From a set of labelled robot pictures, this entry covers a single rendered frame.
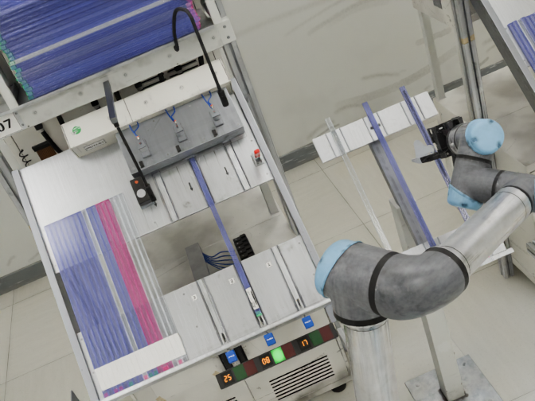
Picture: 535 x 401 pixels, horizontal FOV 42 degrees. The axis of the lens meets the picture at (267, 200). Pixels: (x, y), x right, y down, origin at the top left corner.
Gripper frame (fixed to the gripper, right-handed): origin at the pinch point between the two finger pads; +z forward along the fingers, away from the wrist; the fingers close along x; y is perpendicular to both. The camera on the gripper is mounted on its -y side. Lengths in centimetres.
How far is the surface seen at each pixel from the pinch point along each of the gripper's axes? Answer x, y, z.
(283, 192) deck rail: 40.1, 5.2, 16.0
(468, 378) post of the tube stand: 4, -80, 54
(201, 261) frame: 71, -7, 52
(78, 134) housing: 86, 42, 21
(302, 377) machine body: 56, -58, 60
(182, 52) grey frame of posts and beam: 51, 52, 18
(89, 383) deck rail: 107, -20, 6
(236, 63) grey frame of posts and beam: 37, 45, 27
